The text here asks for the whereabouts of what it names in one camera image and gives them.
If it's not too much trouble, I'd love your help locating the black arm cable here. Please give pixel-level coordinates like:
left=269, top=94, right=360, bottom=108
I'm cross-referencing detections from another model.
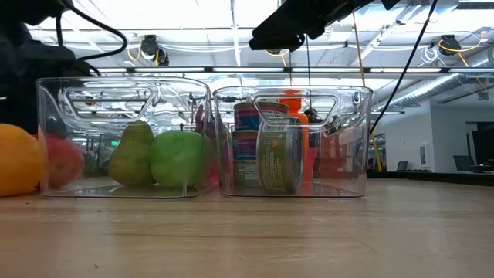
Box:
left=369, top=0, right=440, bottom=135
left=55, top=0, right=129, bottom=63

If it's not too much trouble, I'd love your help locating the orange fruit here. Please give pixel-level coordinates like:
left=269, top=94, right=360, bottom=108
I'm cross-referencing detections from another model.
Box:
left=0, top=123, right=45, bottom=198

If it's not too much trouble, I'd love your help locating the clear plastic bin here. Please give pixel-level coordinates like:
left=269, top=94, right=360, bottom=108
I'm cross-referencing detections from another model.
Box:
left=211, top=85, right=374, bottom=198
left=36, top=76, right=212, bottom=200

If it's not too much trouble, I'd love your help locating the black room monitor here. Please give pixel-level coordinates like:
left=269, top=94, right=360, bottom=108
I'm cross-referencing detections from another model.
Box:
left=471, top=122, right=494, bottom=168

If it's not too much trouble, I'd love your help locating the black aluminium table frame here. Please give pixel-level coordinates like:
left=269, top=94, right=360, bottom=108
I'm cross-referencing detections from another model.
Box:
left=366, top=171, right=494, bottom=185

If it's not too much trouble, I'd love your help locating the long ceiling light bar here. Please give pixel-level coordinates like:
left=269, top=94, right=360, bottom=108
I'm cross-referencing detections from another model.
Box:
left=96, top=66, right=494, bottom=74

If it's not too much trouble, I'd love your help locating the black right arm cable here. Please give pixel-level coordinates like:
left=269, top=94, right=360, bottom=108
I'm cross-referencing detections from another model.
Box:
left=369, top=0, right=440, bottom=135

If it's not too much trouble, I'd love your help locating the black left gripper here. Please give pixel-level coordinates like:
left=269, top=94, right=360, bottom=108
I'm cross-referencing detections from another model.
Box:
left=0, top=22, right=94, bottom=135

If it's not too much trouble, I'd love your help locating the yellow-green labelled bean can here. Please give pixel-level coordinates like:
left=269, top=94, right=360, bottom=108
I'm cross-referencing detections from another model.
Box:
left=255, top=117, right=305, bottom=195

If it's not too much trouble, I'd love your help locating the silver ceiling duct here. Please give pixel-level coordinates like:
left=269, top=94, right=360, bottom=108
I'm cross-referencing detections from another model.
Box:
left=387, top=57, right=494, bottom=111

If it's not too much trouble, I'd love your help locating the green apple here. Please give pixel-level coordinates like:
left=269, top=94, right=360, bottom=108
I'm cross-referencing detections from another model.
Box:
left=149, top=130, right=214, bottom=189

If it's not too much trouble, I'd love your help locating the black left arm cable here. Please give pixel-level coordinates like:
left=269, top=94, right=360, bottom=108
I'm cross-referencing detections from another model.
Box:
left=55, top=0, right=129, bottom=63

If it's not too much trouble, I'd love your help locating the dark office chair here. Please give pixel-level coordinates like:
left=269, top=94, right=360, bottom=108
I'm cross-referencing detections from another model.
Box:
left=452, top=154, right=475, bottom=174

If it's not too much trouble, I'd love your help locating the green pear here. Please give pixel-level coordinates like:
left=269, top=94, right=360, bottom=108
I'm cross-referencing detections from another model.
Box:
left=107, top=120, right=157, bottom=188

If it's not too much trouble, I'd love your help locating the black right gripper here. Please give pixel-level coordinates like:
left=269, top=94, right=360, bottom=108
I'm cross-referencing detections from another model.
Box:
left=249, top=0, right=374, bottom=53

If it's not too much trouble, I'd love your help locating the yellow hanging cord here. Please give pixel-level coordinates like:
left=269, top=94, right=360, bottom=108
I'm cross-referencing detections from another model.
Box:
left=351, top=11, right=384, bottom=173

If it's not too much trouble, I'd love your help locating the orange plastic bottle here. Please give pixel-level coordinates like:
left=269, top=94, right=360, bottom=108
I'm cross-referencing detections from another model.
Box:
left=278, top=89, right=314, bottom=183

